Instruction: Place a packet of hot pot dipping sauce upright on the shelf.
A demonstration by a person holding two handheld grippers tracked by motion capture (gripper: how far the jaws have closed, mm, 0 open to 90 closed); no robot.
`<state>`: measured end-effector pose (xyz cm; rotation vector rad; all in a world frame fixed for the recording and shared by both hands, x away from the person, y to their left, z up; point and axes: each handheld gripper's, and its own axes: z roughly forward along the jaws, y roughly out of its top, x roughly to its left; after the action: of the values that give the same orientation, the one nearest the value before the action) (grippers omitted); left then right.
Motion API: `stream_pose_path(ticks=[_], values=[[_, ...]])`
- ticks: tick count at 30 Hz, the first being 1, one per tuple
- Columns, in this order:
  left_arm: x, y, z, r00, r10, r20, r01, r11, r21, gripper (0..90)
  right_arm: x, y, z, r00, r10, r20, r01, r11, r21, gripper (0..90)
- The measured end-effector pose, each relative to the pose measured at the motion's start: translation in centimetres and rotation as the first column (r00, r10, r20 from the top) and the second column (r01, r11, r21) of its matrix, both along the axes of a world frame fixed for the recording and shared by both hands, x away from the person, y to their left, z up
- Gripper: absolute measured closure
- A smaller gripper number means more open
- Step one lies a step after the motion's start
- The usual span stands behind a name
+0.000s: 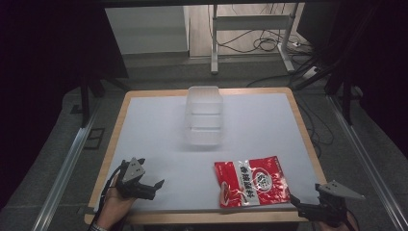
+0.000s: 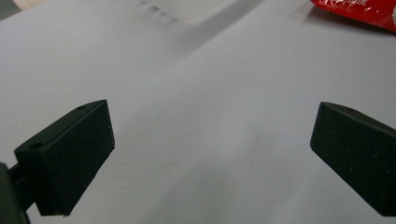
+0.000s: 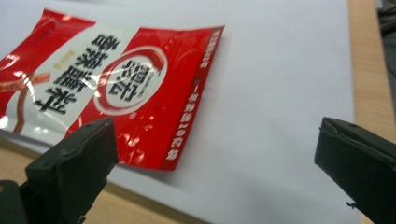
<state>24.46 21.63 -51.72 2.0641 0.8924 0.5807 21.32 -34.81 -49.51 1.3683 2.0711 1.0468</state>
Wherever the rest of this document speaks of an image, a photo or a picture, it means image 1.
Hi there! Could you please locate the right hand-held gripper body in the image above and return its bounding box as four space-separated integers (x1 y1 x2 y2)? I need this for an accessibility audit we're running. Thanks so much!
315 179 367 226

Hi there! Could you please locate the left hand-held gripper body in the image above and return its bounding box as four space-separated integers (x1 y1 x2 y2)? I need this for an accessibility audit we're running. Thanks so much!
115 157 147 198

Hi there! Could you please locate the red and white snack packet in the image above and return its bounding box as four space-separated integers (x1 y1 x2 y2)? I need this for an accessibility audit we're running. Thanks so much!
214 155 292 209

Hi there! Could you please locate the clear plastic container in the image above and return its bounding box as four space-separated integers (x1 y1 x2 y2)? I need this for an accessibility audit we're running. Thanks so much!
184 85 224 152

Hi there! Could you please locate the person's right hand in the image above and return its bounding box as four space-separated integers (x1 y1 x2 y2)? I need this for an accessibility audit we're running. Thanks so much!
312 212 360 231

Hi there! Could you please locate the person's left hand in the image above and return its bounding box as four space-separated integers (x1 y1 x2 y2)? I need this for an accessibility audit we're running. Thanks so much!
95 186 138 231

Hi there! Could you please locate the wristband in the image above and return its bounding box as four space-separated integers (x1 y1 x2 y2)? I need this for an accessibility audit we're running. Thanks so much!
89 221 108 231

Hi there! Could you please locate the black stand leg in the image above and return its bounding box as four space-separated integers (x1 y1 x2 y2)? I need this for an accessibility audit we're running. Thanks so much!
79 76 91 129
340 72 354 126

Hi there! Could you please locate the white power strip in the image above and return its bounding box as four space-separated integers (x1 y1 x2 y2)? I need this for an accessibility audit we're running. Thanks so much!
301 65 321 81

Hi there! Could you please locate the black curtain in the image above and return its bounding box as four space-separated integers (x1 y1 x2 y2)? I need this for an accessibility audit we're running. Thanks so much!
296 0 408 158
0 0 129 210

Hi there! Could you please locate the white cabinet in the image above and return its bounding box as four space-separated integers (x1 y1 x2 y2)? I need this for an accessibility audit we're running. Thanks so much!
104 6 191 56

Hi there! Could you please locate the aluminium floor rail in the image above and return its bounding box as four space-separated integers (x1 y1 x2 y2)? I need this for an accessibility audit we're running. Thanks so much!
326 95 408 231
31 105 99 231

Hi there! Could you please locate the black cable beside table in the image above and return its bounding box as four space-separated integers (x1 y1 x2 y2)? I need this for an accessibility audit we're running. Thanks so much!
296 94 335 159

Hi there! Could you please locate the white metal desk frame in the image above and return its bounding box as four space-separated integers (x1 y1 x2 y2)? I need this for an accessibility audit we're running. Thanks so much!
209 3 305 75

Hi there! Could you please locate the tangle of black floor cables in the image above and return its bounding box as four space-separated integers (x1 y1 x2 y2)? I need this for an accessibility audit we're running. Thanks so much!
215 3 317 56

